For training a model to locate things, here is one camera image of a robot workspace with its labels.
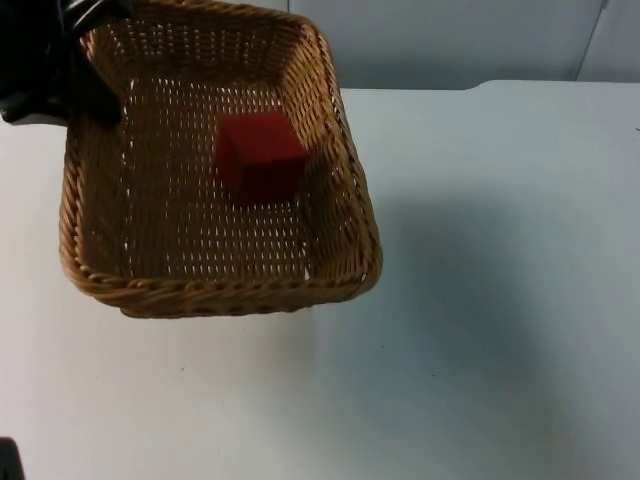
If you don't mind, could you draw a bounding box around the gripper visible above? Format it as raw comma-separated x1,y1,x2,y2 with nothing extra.
0,47,123,129

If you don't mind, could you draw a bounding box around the red cube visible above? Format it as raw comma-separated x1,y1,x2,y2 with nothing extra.
215,111,309,205

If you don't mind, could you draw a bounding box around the pale brown wicker basket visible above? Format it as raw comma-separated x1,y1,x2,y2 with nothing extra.
57,0,385,320

